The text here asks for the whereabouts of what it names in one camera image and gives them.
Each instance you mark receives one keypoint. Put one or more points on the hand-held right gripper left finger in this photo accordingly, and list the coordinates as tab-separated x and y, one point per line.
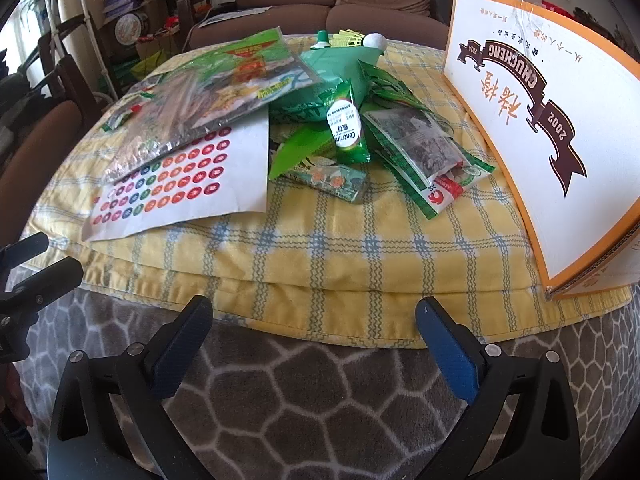
175	355

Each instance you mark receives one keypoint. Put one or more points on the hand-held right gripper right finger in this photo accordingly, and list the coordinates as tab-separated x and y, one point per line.
450	355

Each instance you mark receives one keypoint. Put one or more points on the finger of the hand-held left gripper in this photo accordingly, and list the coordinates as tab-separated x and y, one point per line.
55	280
27	250

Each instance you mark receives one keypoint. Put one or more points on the large green edged seed packet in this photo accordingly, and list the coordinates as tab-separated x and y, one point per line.
415	140

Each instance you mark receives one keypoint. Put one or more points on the white orange cardboard box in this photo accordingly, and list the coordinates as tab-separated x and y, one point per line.
550	160

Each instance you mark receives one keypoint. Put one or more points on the dark green bamboo print bag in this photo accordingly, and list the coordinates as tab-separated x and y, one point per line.
325	67

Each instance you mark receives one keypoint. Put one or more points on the brown cushioned chair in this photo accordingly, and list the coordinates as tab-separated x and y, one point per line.
40	130

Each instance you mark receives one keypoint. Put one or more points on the small red green packet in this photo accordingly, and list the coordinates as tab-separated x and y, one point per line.
125	110

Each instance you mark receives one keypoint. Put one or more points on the round sticker sheet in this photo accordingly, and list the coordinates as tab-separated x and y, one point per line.
210	180

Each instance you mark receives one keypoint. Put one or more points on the clear plastic packet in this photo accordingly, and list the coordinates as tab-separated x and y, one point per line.
160	130

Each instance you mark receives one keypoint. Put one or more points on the dark wooden chair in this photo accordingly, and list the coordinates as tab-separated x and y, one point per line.
70	60

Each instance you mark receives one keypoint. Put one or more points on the green candy box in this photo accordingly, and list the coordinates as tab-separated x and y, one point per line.
330	180

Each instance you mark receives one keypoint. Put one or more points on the yellow green shopping bag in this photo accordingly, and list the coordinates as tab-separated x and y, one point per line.
155	60

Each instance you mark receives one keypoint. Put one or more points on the white pole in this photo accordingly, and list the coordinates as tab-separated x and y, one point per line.
92	25

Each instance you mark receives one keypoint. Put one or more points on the light green plastic bag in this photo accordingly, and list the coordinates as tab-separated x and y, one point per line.
295	147

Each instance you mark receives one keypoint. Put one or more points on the round tin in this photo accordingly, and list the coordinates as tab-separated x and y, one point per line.
130	27

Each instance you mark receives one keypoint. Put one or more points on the potted plant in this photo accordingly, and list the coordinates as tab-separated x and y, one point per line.
37	5

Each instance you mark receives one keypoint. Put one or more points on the green supplement packet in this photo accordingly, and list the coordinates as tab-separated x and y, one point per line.
345	130

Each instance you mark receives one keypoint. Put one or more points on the large green printed plastic packet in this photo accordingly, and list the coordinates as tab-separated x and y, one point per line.
260	75

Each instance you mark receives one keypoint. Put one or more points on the printed paper sheet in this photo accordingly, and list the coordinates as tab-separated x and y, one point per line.
235	15

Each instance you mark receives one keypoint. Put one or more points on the yellow shuttlecock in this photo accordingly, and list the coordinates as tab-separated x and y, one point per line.
375	42

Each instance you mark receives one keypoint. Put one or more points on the green capped yellow tube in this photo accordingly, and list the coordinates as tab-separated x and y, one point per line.
322	40

